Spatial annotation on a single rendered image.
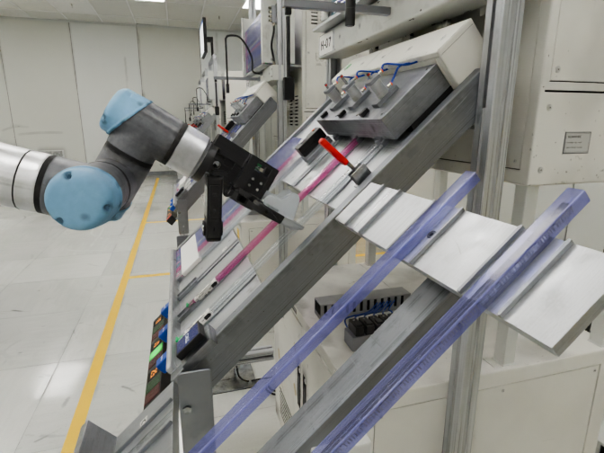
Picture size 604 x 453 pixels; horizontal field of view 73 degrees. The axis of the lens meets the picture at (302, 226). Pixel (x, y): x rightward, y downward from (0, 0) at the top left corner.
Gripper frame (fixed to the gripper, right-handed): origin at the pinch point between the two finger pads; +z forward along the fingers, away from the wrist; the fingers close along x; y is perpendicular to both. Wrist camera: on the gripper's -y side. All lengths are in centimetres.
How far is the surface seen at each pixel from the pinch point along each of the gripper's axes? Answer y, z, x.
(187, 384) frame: -26.9, -6.8, -14.3
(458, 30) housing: 41.7, 3.7, -7.9
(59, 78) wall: -39, -249, 871
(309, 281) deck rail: -5.8, 3.6, -9.9
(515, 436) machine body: -15, 67, -10
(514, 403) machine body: -8, 61, -10
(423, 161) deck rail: 20.9, 9.9, -9.9
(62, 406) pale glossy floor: -117, -10, 95
